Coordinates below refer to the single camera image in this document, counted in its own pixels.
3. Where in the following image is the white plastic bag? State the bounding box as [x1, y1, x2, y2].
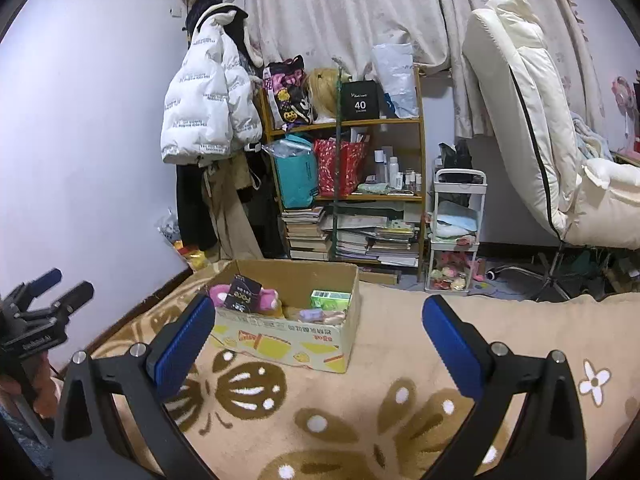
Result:
[372, 44, 419, 118]

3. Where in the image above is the white rolling cart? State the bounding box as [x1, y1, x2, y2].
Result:
[424, 168, 488, 295]

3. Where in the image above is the white puffer jacket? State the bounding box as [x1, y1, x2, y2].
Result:
[160, 2, 264, 166]

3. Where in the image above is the purple haired doll plush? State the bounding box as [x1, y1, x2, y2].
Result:
[298, 309, 328, 323]

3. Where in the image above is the black box marked 40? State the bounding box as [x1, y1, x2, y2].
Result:
[341, 80, 380, 120]

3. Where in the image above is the pale pink plush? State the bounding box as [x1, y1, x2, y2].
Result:
[322, 311, 347, 326]

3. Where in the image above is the green thin pole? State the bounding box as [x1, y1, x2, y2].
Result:
[330, 66, 343, 262]

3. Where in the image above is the teal gift bag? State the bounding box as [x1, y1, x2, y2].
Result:
[262, 134, 319, 209]

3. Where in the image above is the beige trench coat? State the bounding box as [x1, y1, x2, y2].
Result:
[202, 153, 262, 260]

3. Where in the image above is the wooden shelf unit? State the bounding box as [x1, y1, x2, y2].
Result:
[259, 63, 426, 270]

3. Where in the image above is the black face mask packet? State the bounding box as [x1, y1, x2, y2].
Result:
[222, 274, 262, 313]

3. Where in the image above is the stack of books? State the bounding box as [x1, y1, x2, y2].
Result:
[281, 206, 331, 261]

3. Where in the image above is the open cardboard box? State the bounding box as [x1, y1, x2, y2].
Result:
[205, 260, 360, 374]

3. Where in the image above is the beige patterned blanket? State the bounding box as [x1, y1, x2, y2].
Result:
[86, 261, 640, 480]

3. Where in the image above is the floral beige curtain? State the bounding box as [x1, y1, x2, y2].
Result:
[244, 0, 604, 139]

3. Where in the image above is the purple character bag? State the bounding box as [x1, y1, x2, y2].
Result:
[262, 55, 314, 131]

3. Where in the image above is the plastic bag of toys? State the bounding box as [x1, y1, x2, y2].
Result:
[156, 208, 209, 272]

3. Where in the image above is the cream padded chair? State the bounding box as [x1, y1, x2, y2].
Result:
[462, 0, 639, 249]

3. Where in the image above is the black hanging coat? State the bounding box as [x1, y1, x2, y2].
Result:
[176, 165, 218, 252]

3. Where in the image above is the person's left hand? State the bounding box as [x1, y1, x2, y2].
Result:
[1, 352, 58, 418]

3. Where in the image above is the red gift bag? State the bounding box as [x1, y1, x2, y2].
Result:
[314, 139, 368, 197]

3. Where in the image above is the blonde wig on head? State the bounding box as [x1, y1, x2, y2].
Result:
[305, 67, 342, 124]

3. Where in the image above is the green tissue pack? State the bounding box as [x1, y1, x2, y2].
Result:
[310, 289, 352, 311]

